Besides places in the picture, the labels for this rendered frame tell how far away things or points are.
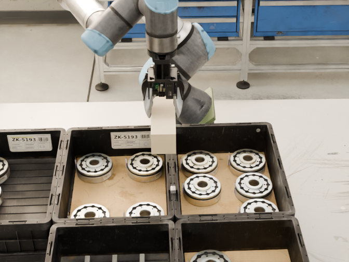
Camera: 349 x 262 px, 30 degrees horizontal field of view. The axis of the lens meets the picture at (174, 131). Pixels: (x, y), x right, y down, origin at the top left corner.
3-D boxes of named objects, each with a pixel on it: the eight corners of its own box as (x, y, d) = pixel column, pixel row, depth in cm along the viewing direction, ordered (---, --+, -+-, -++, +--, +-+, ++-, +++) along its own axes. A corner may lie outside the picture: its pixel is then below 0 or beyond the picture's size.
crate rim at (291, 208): (169, 130, 192) (169, 124, 191) (270, 128, 193) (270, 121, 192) (174, 225, 160) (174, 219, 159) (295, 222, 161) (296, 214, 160)
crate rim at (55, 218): (67, 133, 192) (66, 127, 190) (169, 130, 192) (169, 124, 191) (52, 230, 159) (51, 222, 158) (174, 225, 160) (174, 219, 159)
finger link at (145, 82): (137, 99, 165) (146, 70, 160) (137, 95, 166) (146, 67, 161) (155, 103, 165) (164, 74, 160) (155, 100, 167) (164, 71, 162)
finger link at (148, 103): (137, 125, 164) (147, 95, 159) (138, 112, 169) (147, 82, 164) (149, 128, 165) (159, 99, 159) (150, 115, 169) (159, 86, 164)
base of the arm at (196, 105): (175, 114, 225) (156, 95, 221) (209, 88, 220) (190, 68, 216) (178, 138, 213) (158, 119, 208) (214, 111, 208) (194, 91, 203)
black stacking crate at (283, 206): (170, 156, 198) (170, 126, 191) (267, 154, 199) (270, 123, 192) (175, 252, 166) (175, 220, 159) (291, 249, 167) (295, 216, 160)
